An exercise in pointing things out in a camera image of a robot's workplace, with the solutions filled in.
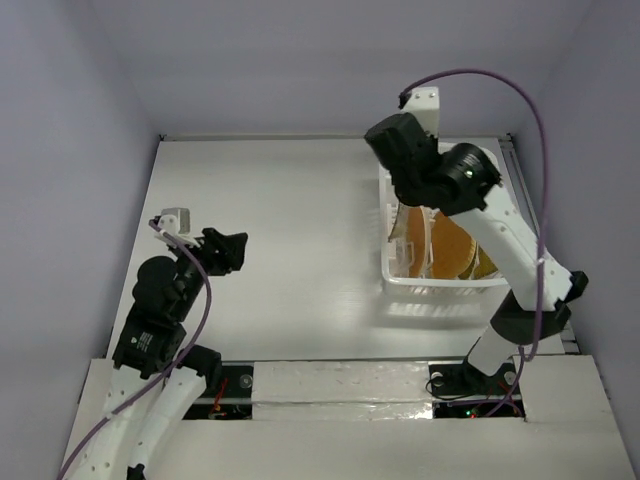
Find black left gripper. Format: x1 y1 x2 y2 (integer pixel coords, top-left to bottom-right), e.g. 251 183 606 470
171 225 247 318

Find round orange woven plate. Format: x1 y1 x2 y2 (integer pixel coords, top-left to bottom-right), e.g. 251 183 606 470
405 207 431 278

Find square woven bamboo plate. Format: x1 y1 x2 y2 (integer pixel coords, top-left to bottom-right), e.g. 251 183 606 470
387 203 411 242

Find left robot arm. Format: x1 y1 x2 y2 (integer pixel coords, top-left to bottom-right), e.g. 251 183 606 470
58 214 249 479

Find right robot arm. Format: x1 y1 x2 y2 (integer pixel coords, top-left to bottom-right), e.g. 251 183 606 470
364 113 588 392

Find white plastic dish rack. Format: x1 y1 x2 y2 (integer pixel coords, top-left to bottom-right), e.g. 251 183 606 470
379 166 508 295

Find middle orange woven plate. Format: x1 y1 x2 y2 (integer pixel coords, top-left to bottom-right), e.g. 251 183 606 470
431 213 477 280

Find yellow woven fan plate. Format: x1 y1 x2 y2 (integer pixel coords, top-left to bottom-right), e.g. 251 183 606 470
470 244 499 280

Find silver foil covered panel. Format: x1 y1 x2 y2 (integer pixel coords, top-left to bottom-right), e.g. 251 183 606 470
251 361 434 422

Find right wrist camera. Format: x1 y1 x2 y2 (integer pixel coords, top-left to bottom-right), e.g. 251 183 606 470
400 87 440 138

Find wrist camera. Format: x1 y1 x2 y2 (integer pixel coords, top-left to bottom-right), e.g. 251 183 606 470
149 207 196 245
400 87 440 138

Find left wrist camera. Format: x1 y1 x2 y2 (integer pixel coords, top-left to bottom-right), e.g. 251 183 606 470
149 207 196 245

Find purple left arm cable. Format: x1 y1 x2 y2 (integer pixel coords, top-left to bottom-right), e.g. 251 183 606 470
57 219 214 479

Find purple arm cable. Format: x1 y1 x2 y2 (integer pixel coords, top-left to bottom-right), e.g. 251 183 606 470
57 219 214 479
399 68 551 416

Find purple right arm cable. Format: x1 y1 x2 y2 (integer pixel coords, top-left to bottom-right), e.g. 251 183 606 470
399 68 551 416

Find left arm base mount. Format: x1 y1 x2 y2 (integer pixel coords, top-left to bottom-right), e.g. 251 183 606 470
183 362 254 420

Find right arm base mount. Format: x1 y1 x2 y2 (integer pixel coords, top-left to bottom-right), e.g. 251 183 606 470
425 360 519 401

